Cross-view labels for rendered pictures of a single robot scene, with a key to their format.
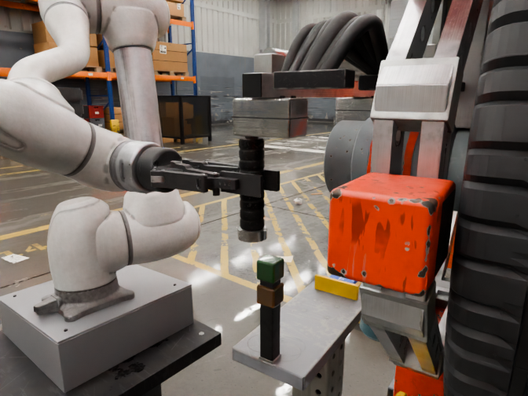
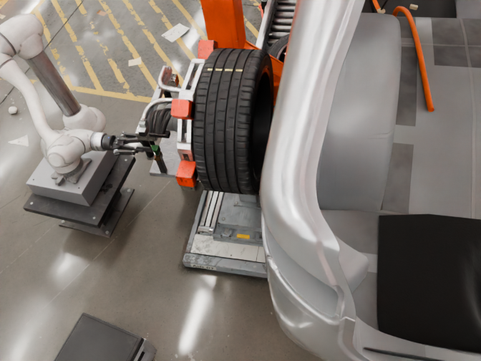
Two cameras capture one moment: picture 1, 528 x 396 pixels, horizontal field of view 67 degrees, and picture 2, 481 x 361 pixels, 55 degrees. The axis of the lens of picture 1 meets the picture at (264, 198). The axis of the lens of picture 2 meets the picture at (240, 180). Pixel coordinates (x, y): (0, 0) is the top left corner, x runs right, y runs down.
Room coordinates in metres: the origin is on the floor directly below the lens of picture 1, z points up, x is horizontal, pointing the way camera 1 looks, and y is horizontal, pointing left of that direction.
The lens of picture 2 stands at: (-0.93, -0.02, 2.43)
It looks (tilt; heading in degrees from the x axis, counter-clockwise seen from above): 54 degrees down; 346
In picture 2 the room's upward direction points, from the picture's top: 10 degrees counter-clockwise
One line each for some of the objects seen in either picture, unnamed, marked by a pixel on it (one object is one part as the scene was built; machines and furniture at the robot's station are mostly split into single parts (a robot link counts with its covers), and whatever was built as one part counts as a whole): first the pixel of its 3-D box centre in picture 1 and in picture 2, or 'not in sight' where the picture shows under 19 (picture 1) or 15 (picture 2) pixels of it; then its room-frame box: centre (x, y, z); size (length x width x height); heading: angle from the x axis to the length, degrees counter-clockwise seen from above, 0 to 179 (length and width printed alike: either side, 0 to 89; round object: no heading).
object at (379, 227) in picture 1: (390, 225); (187, 173); (0.31, -0.10, 0.85); 0.09 x 0.08 x 0.07; 146
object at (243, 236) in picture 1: (251, 186); (147, 146); (0.56, 0.02, 0.83); 0.04 x 0.04 x 0.16
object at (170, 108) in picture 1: (177, 118); not in sight; (8.98, 1.90, 0.49); 1.27 x 0.88 x 0.97; 50
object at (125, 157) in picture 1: (142, 166); (101, 142); (0.69, 0.21, 0.83); 0.09 x 0.06 x 0.09; 147
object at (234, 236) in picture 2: not in sight; (251, 204); (0.49, -0.42, 0.13); 0.50 x 0.36 x 0.10; 146
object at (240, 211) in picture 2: not in sight; (248, 186); (0.48, -0.41, 0.32); 0.40 x 0.30 x 0.28; 146
